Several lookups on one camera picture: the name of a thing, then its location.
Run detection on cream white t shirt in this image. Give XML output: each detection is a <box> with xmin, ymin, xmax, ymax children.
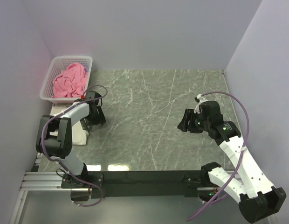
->
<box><xmin>50</xmin><ymin>105</ymin><xmax>89</xmax><ymax>146</ymax></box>

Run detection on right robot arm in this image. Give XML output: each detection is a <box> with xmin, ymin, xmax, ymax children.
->
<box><xmin>178</xmin><ymin>101</ymin><xmax>286</xmax><ymax>224</ymax></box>

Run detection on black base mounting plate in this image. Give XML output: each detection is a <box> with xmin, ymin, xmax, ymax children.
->
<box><xmin>61</xmin><ymin>170</ymin><xmax>217</xmax><ymax>201</ymax></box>

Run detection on pink t shirt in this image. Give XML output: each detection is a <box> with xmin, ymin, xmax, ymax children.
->
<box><xmin>53</xmin><ymin>63</ymin><xmax>89</xmax><ymax>98</ymax></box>

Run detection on white plastic laundry basket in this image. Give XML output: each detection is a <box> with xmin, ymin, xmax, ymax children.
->
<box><xmin>39</xmin><ymin>56</ymin><xmax>93</xmax><ymax>104</ymax></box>

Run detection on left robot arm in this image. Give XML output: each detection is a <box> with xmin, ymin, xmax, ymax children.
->
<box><xmin>35</xmin><ymin>91</ymin><xmax>106</xmax><ymax>181</ymax></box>

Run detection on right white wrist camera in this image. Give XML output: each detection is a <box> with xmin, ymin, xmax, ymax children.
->
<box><xmin>194</xmin><ymin>94</ymin><xmax>208</xmax><ymax>114</ymax></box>

